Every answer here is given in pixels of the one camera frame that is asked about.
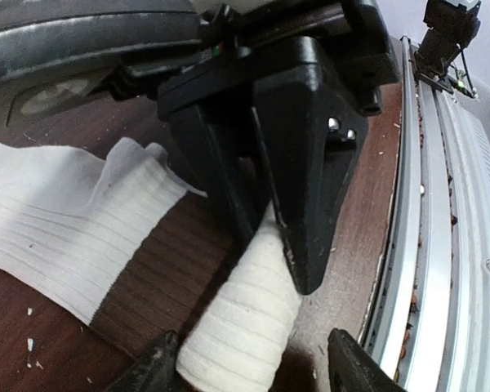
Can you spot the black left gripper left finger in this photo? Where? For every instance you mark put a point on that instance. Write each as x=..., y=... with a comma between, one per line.
x=154, y=370

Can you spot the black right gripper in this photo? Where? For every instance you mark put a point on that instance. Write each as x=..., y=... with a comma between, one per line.
x=58, y=55

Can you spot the cream brown striped sock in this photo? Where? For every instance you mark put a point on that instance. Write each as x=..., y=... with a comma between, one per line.
x=70, y=222

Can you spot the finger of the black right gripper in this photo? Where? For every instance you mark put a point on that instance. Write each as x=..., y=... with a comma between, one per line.
x=310, y=133

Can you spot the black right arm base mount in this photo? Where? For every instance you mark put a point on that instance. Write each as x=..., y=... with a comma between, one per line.
x=439, y=60

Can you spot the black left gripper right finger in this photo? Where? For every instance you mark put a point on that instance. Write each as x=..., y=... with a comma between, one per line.
x=350, y=368

